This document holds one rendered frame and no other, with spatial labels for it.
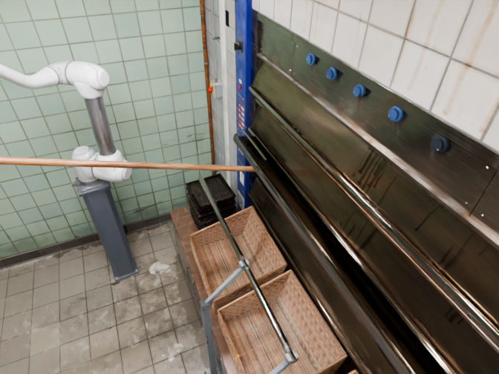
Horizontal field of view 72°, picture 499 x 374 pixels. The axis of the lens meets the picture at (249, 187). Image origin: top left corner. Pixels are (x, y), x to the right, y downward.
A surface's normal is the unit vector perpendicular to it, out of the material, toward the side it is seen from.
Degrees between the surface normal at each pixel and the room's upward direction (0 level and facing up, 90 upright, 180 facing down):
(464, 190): 91
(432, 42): 90
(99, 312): 0
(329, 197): 70
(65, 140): 90
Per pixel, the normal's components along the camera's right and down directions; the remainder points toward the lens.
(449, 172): -0.92, 0.25
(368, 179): -0.86, -0.03
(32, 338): 0.01, -0.76
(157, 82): 0.40, 0.60
